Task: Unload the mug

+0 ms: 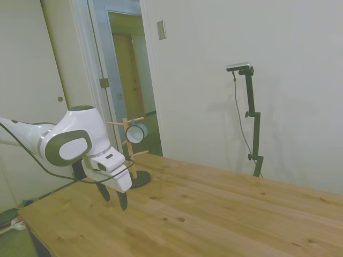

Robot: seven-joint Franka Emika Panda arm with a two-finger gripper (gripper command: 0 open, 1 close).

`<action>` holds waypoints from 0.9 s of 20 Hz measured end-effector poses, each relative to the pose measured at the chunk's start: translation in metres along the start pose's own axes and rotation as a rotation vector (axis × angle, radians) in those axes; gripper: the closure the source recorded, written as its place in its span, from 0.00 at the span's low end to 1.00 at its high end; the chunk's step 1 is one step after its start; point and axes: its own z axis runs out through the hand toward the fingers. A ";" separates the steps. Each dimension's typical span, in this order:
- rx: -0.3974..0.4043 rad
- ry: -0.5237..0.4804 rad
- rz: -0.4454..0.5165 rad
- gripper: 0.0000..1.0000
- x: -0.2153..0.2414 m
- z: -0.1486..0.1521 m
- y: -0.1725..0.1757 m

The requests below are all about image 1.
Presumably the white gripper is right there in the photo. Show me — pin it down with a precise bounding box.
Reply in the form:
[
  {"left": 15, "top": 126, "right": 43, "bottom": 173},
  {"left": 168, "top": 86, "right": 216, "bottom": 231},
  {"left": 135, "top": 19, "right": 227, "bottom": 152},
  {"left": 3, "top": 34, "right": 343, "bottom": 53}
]
[{"left": 82, "top": 156, "right": 132, "bottom": 211}]

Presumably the blue enamel mug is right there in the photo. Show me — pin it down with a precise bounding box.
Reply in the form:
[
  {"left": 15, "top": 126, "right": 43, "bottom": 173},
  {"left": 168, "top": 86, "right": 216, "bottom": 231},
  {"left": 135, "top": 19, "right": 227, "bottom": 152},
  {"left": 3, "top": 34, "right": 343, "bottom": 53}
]
[{"left": 125, "top": 119, "right": 148, "bottom": 144}]

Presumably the wooden mug tree black base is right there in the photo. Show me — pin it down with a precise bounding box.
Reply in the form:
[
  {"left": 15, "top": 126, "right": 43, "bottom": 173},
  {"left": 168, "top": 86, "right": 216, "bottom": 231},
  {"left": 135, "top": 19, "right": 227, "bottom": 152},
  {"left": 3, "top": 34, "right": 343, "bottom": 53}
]
[{"left": 107, "top": 117, "right": 151, "bottom": 188}]

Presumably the dark floor rod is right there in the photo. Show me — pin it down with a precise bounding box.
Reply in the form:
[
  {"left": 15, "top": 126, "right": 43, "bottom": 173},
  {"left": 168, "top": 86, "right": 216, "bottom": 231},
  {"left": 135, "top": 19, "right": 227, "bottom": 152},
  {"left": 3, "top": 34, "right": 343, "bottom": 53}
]
[{"left": 37, "top": 180, "right": 80, "bottom": 201}]

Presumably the white floor item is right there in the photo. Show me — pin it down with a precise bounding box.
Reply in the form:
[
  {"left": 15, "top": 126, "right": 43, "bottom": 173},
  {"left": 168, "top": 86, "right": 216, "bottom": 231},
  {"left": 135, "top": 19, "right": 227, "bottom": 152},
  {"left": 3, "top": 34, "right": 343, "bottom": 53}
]
[{"left": 10, "top": 218, "right": 27, "bottom": 231}]

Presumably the green floor item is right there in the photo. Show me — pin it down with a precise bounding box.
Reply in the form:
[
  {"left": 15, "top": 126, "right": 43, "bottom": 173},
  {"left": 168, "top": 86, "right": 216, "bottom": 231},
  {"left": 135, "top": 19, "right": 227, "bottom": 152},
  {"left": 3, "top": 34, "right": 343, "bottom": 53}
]
[{"left": 0, "top": 208, "right": 19, "bottom": 225}]

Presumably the wooden hallway door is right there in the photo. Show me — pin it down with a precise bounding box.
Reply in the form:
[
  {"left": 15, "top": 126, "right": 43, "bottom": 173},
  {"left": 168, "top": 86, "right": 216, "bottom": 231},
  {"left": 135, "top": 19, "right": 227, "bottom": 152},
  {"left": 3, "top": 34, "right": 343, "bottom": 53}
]
[{"left": 112, "top": 33, "right": 146, "bottom": 121}]

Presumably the grey-blue open door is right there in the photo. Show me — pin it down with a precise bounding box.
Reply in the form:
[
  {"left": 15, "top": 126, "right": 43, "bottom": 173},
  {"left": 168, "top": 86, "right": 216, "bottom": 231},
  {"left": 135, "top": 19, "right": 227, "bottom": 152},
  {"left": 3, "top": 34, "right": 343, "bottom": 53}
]
[{"left": 88, "top": 0, "right": 124, "bottom": 161}]

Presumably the white closet door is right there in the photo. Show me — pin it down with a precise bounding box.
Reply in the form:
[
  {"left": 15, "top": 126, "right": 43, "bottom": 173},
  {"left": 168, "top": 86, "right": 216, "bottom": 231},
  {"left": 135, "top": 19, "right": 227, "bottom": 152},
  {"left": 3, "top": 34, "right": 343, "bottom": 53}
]
[{"left": 0, "top": 0, "right": 77, "bottom": 212}]

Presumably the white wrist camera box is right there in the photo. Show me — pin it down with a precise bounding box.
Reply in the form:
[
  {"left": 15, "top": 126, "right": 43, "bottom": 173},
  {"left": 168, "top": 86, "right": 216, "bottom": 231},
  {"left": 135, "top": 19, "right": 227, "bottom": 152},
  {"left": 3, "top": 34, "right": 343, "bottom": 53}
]
[{"left": 92, "top": 150, "right": 126, "bottom": 173}]

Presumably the white door frame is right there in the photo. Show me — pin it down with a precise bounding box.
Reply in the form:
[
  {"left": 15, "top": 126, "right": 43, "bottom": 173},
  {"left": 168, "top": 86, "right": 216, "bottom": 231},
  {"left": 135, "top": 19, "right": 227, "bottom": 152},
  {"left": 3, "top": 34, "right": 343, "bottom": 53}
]
[{"left": 68, "top": 0, "right": 167, "bottom": 172}]

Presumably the black camera stand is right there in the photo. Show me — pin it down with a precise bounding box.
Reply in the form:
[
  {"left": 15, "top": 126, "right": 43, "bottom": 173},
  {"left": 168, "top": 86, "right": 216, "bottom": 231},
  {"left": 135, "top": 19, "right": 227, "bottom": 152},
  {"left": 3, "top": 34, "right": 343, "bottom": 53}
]
[{"left": 238, "top": 66, "right": 265, "bottom": 178}]

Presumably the metal wall switch plate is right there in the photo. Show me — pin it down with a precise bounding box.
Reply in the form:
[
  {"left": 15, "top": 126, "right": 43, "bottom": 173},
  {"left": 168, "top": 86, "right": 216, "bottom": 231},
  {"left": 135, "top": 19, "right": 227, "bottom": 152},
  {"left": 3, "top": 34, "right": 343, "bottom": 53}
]
[{"left": 156, "top": 20, "right": 167, "bottom": 41}]

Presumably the grey exterior camera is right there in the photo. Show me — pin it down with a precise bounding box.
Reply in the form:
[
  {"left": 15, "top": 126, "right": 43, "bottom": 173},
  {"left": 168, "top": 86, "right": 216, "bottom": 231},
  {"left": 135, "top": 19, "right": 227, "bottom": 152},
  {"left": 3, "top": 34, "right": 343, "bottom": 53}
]
[{"left": 226, "top": 62, "right": 252, "bottom": 72}]

